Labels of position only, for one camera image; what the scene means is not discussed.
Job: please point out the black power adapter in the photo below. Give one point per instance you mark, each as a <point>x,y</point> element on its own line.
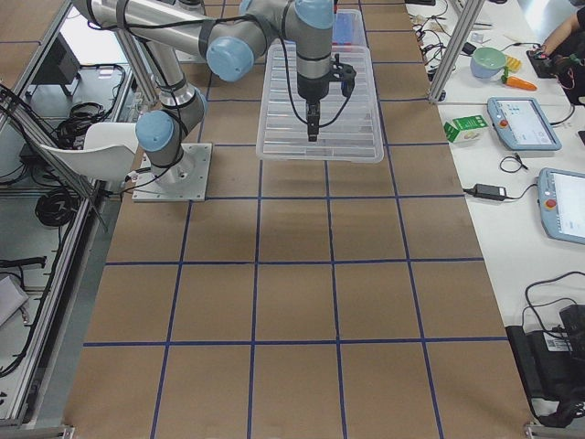
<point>490,192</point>

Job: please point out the toy carrot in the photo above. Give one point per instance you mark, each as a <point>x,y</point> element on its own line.
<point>516,83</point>

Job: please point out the white plastic chair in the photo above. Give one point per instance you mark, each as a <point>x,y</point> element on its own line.
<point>107,154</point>

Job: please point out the teach pendant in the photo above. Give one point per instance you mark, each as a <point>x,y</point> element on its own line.
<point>521,125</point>
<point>561,204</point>

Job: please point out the clear plastic box lid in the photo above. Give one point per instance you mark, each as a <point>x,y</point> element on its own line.
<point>349,128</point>

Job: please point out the blue plastic tray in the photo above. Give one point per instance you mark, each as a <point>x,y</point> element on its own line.
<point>344,30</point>

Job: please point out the green and blue bowl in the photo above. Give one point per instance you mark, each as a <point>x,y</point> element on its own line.
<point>486,62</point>

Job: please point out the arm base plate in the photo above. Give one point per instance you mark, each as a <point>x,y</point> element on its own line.
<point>187,180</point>

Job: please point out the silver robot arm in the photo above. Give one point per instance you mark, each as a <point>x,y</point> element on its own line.
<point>178,38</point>

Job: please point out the green white carton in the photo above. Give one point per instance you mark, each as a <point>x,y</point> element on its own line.
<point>465,129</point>

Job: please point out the brown grid table mat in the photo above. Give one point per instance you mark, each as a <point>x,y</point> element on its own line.
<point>302,299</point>

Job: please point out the aluminium frame post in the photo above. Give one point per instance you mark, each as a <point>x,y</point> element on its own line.
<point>459,36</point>

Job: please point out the far teach pendant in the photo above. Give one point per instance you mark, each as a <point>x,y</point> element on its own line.
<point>521,125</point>

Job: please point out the near teach pendant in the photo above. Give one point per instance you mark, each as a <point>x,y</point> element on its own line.
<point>561,204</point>

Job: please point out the clear plastic storage box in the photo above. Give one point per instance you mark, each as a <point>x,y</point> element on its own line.
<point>360,32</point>

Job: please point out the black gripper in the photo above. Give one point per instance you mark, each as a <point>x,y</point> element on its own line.
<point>313,89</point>

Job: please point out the yellow toy corn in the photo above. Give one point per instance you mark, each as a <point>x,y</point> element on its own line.
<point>512,64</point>

